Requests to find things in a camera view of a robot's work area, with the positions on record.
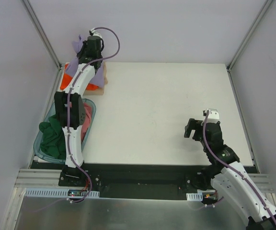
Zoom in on lilac purple t shirt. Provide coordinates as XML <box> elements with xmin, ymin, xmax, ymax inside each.
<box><xmin>65</xmin><ymin>35</ymin><xmax>104</xmax><ymax>91</ymax></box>

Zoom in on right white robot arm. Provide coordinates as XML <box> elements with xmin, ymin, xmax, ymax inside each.
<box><xmin>184</xmin><ymin>118</ymin><xmax>276</xmax><ymax>230</ymax></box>

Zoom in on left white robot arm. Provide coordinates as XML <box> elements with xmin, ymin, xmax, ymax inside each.
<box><xmin>54</xmin><ymin>35</ymin><xmax>104</xmax><ymax>186</ymax></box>

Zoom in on folded beige t shirt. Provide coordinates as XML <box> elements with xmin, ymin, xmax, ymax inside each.
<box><xmin>61</xmin><ymin>63</ymin><xmax>108</xmax><ymax>96</ymax></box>

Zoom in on folded orange t shirt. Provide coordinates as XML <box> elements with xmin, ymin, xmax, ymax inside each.
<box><xmin>60</xmin><ymin>73</ymin><xmax>99</xmax><ymax>91</ymax></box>

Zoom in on pink red t shirt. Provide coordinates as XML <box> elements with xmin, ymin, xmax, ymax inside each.
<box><xmin>80</xmin><ymin>103</ymin><xmax>92</xmax><ymax>141</ymax></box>

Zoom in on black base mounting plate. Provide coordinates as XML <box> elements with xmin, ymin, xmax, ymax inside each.
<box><xmin>30</xmin><ymin>161</ymin><xmax>260</xmax><ymax>199</ymax></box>

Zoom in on dark green t shirt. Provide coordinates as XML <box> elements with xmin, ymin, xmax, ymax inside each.
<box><xmin>39</xmin><ymin>115</ymin><xmax>66</xmax><ymax>160</ymax></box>

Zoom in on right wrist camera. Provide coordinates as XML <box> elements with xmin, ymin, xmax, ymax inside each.
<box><xmin>203</xmin><ymin>108</ymin><xmax>220</xmax><ymax>124</ymax></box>

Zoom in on right white cable duct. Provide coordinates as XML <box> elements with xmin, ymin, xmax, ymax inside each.
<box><xmin>186</xmin><ymin>193</ymin><xmax>203</xmax><ymax>202</ymax></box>

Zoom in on white cable duct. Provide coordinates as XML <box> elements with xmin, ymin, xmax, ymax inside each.
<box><xmin>186</xmin><ymin>193</ymin><xmax>203</xmax><ymax>202</ymax></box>
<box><xmin>25</xmin><ymin>188</ymin><xmax>100</xmax><ymax>199</ymax></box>

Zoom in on right aluminium corner post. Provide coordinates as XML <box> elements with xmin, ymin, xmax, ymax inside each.
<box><xmin>227</xmin><ymin>0</ymin><xmax>275</xmax><ymax>72</ymax></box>

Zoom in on aluminium corner post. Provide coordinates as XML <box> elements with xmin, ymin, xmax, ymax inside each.
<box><xmin>21</xmin><ymin>0</ymin><xmax>62</xmax><ymax>69</ymax></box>
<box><xmin>227</xmin><ymin>0</ymin><xmax>275</xmax><ymax>72</ymax></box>

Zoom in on left aluminium corner post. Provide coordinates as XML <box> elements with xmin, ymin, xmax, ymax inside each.
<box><xmin>21</xmin><ymin>0</ymin><xmax>62</xmax><ymax>69</ymax></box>

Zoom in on left white cable duct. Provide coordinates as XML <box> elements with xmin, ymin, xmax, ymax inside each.
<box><xmin>25</xmin><ymin>188</ymin><xmax>100</xmax><ymax>199</ymax></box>

